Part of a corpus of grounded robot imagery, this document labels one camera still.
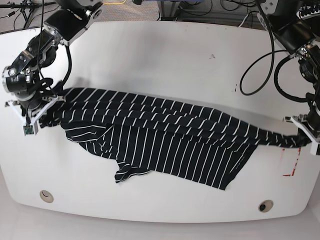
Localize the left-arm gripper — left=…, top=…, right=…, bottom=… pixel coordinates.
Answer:
left=282, top=109, right=320, bottom=156

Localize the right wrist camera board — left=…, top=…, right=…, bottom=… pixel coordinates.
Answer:
left=23, top=125, right=35, bottom=136

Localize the navy white striped T-shirt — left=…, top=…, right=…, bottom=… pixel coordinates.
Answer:
left=39, top=88, right=310, bottom=190

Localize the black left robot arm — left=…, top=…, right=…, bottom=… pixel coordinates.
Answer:
left=255, top=0, right=320, bottom=156

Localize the right table grommet hole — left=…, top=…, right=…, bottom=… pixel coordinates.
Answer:
left=258, top=199, right=274, bottom=213

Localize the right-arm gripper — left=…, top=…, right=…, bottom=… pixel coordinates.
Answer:
left=4, top=95, right=66, bottom=135

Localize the left table grommet hole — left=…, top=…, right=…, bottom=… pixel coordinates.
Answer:
left=39, top=190, right=54, bottom=204

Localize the red tape rectangle marking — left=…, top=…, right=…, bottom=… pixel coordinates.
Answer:
left=279, top=147, right=301, bottom=177

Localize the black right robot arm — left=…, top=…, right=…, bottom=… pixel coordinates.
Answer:
left=2, top=0, right=103, bottom=136

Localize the table grommet hole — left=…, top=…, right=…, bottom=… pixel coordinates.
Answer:
left=258, top=199, right=274, bottom=213
left=39, top=190, right=54, bottom=204

